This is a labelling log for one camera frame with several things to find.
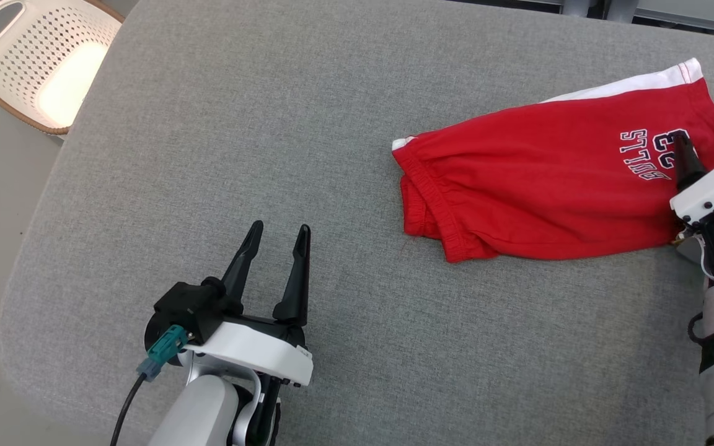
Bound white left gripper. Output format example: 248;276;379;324
185;220;314;388

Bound red shorts with white stripe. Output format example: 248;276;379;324
391;58;714;264

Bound cream perforated laundry basket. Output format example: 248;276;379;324
0;0;125;136

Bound black cable with teal plug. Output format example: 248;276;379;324
109;325;189;446

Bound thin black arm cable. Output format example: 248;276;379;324
687;312;708;346

